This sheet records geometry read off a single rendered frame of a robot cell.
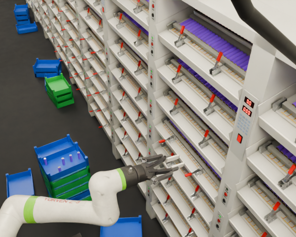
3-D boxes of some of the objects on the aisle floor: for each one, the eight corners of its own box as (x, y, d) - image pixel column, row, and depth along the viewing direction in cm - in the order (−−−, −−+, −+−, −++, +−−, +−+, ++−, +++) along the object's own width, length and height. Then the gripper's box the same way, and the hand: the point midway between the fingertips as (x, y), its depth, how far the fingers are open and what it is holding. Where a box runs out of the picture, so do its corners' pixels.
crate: (100, 248, 230) (99, 241, 225) (101, 222, 246) (100, 216, 241) (142, 245, 232) (142, 239, 227) (141, 221, 248) (141, 215, 243)
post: (116, 159, 298) (102, -54, 188) (112, 153, 304) (96, -58, 194) (136, 153, 305) (133, -57, 195) (132, 146, 311) (127, -60, 202)
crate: (35, 201, 261) (33, 194, 256) (9, 208, 255) (6, 201, 250) (32, 174, 283) (30, 167, 278) (7, 180, 277) (5, 173, 272)
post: (203, 307, 201) (278, 45, 91) (194, 293, 207) (255, 32, 97) (229, 292, 208) (328, 32, 98) (220, 279, 214) (303, 21, 104)
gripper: (144, 186, 130) (193, 170, 140) (127, 154, 140) (174, 141, 149) (141, 196, 136) (188, 180, 145) (125, 164, 145) (170, 151, 155)
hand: (175, 162), depth 146 cm, fingers open, 4 cm apart
